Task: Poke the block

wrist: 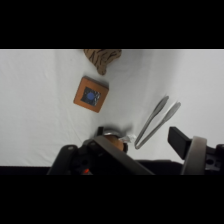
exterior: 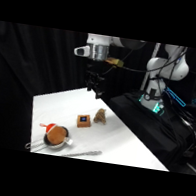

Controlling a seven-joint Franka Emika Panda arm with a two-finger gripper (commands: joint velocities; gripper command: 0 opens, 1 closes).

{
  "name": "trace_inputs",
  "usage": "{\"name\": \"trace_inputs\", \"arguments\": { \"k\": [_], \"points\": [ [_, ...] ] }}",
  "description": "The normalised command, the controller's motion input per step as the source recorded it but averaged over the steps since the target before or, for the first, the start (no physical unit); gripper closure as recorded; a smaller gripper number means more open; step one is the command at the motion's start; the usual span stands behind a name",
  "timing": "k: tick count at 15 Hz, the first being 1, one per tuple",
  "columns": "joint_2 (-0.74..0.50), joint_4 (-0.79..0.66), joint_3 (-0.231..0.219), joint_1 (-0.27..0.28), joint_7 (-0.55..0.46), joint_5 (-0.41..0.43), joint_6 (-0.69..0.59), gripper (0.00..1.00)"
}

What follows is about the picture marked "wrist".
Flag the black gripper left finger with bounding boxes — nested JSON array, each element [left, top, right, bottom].
[[47, 134, 155, 176]]

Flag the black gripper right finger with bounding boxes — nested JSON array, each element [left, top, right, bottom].
[[167, 126, 224, 176]]

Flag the wooden block with blue centre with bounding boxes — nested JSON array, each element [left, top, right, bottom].
[[73, 75, 110, 114]]

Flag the brown plush with red hat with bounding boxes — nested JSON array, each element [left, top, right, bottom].
[[109, 134, 137, 153]]

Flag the metal strainer pan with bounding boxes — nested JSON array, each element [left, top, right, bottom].
[[96, 125, 125, 138]]

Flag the metal tongs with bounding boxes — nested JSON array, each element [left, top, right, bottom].
[[133, 95, 183, 151]]

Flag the tiger-striped plush toy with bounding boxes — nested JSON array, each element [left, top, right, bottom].
[[82, 49, 123, 76]]

